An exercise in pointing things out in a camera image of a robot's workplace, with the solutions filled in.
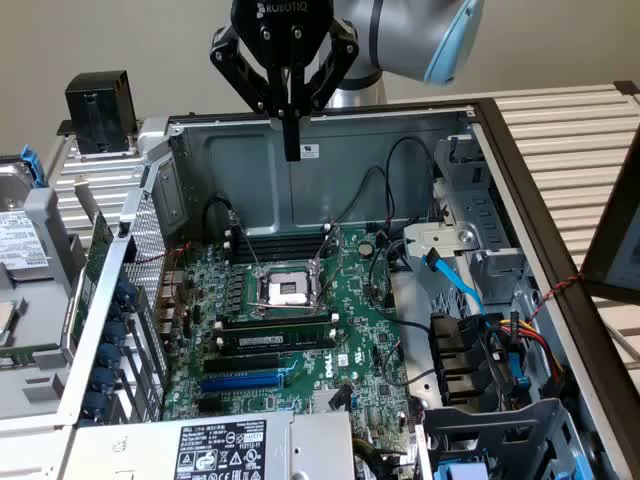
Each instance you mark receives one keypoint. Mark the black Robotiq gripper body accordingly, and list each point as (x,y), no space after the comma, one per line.
(280,30)

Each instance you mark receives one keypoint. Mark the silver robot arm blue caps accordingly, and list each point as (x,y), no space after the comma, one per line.
(400,35)

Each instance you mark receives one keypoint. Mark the white case sticker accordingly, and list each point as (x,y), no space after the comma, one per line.
(309,151)

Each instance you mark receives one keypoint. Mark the open grey PC case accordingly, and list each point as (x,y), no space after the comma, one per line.
(250,175)

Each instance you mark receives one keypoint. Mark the thin metal locking lever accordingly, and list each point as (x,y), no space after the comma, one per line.
(246,240)

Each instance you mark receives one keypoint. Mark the metal socket cover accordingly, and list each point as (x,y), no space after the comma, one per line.
(330,250)

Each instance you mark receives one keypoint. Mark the silver coin battery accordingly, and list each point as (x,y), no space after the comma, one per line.
(366,248)

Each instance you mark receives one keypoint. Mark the silver metal disk bay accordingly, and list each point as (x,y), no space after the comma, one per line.
(480,215)

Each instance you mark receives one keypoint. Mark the silver CPU socket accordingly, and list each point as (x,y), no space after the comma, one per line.
(287,290)

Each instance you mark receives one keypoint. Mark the blue slot retention clip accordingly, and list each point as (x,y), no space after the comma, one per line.
(127,292)
(104,379)
(119,311)
(118,332)
(108,356)
(95,404)

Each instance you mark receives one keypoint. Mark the green Dell motherboard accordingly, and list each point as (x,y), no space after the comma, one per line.
(350,325)

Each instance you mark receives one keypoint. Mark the silver hard disk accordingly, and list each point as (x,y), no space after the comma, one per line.
(20,235)

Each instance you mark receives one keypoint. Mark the green RAM stick white label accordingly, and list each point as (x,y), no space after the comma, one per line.
(280,341)

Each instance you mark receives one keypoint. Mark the black table corner cap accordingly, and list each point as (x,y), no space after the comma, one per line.
(627,90)

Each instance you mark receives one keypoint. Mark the long black expansion slot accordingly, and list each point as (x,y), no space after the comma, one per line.
(240,365)

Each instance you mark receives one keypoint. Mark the grey parts rack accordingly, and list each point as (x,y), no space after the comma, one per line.
(45,300)

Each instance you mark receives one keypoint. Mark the blue expansion slot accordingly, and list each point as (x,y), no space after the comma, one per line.
(240,384)

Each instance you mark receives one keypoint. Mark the black plastic fan shroud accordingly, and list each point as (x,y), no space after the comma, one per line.
(460,360)

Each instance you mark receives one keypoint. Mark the black framed monitor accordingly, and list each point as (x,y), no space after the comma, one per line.
(615,240)

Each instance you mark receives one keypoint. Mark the silver chipset heatsink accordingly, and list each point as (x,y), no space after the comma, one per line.
(322,397)

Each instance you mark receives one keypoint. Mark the short black expansion slot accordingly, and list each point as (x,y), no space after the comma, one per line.
(212,405)

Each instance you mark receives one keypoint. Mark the green spare RAM stick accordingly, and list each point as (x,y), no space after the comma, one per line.
(30,354)

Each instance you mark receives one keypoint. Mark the grey power supply with label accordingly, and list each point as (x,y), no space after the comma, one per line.
(150,450)

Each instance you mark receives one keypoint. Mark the grey disk bay blue insert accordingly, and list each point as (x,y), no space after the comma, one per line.
(500,435)

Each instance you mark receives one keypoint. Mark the small black case switch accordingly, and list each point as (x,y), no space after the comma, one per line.
(123,229)

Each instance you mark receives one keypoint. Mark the blue disk carrier rail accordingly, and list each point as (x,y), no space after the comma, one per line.
(32,167)

